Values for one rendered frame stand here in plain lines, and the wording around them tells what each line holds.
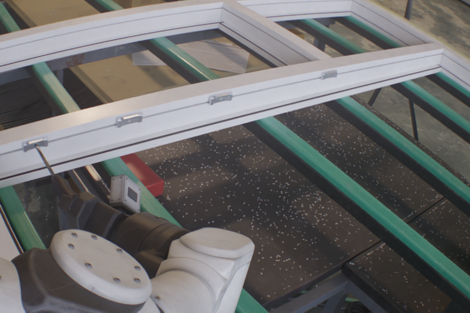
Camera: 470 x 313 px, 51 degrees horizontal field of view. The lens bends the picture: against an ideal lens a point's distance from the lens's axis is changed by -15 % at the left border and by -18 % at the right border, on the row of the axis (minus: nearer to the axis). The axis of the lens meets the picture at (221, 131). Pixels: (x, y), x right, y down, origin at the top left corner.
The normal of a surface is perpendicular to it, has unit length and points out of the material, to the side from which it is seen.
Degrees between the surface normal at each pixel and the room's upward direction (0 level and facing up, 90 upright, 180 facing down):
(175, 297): 38
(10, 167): 90
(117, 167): 0
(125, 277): 31
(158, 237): 22
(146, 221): 13
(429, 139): 0
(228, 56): 0
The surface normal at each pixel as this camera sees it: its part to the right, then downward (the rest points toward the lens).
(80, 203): -0.42, -0.49
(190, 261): -0.08, -0.72
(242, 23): -0.80, 0.22
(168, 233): -0.07, -0.89
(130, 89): 0.14, -0.84
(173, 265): -0.36, -0.71
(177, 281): 0.35, -0.93
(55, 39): 0.58, 0.50
